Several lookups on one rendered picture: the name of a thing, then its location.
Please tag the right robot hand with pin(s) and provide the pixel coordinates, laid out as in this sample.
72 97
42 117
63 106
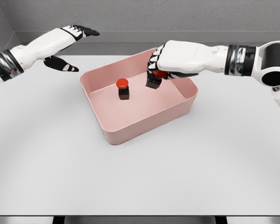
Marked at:
177 58

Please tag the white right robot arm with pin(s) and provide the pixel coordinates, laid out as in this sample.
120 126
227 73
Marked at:
249 61

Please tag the pink rectangular basket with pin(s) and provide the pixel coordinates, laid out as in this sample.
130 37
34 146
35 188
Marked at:
140 102

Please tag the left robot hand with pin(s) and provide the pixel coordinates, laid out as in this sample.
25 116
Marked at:
51 42

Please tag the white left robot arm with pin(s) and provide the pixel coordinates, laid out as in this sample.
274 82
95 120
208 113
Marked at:
14 58

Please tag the red button industrial switch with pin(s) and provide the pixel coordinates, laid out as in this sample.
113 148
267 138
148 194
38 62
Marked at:
156 81
123 89

